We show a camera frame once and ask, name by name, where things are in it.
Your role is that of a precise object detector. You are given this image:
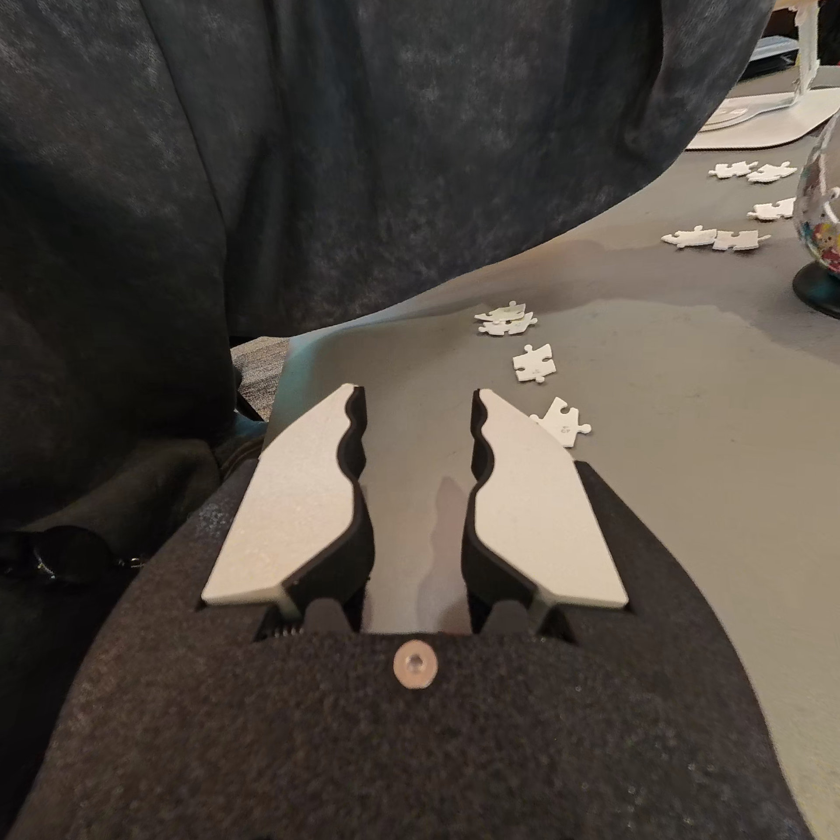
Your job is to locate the partly built puzzle ball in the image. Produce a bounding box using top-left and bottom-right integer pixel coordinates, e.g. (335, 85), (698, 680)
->
(794, 115), (840, 280)

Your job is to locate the black puzzle ball stand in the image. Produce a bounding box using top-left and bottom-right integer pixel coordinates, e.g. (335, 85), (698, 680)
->
(793, 262), (840, 315)

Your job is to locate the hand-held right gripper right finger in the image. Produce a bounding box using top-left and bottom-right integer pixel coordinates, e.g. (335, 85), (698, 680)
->
(461, 387), (630, 636)

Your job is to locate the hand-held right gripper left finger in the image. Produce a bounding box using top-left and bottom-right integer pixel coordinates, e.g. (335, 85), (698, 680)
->
(201, 384), (376, 634)

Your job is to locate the white sheet with circle print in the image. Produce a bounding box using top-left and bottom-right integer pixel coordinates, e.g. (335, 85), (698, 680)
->
(686, 88), (840, 152)

